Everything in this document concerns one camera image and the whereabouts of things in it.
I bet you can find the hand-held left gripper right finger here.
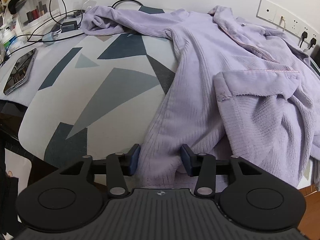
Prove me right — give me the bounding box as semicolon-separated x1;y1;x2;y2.
180;144;263;198

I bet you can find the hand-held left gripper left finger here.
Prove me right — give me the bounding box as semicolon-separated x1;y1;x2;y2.
60;144;140;198

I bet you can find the lilac fleece robe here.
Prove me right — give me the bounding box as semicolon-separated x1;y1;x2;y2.
81;5;320;188

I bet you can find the smartphone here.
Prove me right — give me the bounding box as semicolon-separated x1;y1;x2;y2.
3;48;37;95

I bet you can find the black charger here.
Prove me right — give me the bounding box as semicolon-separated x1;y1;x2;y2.
61;21;78;33

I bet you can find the grey adapter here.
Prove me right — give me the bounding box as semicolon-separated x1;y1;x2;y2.
42;32;59;45

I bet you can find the clear acrylic organizer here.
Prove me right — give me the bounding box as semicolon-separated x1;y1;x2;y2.
15;0;63;34

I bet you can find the thick black cable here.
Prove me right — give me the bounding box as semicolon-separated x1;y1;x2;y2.
111;0;144;9

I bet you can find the white wall socket strip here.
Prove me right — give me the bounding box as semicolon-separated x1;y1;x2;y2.
256;0;319;43

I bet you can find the thin black cable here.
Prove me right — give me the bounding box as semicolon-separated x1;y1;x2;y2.
0;0;87;64

